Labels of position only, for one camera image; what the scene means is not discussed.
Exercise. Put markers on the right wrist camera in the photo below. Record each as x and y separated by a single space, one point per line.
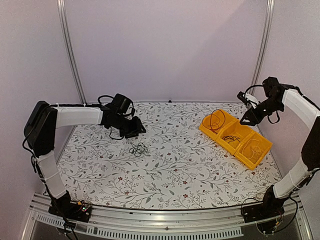
249 100

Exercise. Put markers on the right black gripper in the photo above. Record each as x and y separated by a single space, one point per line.
251 115

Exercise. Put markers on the aluminium post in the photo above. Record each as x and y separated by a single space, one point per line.
264 41
62 12

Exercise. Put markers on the yellow bin middle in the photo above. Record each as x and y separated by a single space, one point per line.
234 137

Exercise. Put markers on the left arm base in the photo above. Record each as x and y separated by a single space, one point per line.
71 207

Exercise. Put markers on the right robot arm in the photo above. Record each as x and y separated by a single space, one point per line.
278 98

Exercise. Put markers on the left aluminium post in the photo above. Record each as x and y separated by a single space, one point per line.
62 12

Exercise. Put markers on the yellow bin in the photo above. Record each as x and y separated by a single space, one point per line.
234 137
213 124
253 151

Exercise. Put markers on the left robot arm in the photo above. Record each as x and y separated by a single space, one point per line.
46 119

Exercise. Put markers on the aluminium front rail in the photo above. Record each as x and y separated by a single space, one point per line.
111 223

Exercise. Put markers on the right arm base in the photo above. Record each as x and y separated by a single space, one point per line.
270 212

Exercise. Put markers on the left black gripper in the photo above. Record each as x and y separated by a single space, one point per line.
136 129

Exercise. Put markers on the right aluminium post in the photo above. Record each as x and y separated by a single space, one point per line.
264 41

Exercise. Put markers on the floral table mat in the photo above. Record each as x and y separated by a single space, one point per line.
172 166

